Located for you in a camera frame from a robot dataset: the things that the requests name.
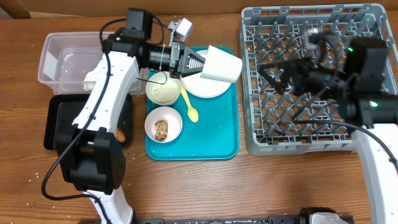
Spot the grey dishwasher rack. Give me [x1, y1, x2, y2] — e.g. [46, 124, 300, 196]
[239, 3, 397, 156]

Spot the white cup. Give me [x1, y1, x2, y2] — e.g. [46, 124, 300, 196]
[200, 45, 243, 83]

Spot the black tray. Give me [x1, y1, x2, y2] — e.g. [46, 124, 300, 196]
[44, 94, 132, 150]

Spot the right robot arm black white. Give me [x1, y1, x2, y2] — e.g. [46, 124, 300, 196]
[258, 37, 397, 223]

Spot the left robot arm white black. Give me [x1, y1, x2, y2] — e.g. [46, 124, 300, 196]
[53, 8, 205, 223]

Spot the yellow plastic spoon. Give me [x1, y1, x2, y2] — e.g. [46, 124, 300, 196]
[181, 86, 199, 123]

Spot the cream bowl with rice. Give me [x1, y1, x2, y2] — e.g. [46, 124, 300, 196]
[146, 72, 182, 106]

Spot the pink plate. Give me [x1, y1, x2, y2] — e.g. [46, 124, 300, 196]
[180, 49, 233, 99]

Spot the clear plastic bin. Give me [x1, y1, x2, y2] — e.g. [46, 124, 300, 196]
[37, 31, 149, 95]

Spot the brown sausage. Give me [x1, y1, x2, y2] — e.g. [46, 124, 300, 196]
[116, 127, 126, 143]

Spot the teal serving tray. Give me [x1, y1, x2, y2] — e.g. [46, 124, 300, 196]
[146, 83, 239, 161]

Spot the brown food piece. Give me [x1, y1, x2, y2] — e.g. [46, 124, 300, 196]
[155, 119, 168, 142]

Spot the pink bowl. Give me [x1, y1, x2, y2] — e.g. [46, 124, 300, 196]
[144, 106, 183, 143]

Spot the white napkin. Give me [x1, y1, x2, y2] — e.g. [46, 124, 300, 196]
[83, 65, 107, 91]

